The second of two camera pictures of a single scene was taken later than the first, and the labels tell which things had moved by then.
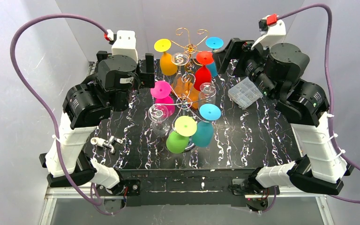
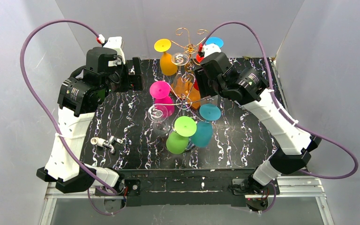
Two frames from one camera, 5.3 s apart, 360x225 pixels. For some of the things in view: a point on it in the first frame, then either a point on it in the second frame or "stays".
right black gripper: x=234 y=58 -> x=200 y=84
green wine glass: x=177 y=141 stays
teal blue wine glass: x=204 y=134 stays
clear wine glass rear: x=179 y=59 stays
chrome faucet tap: x=97 y=141 stays
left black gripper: x=148 y=73 -> x=137 y=74
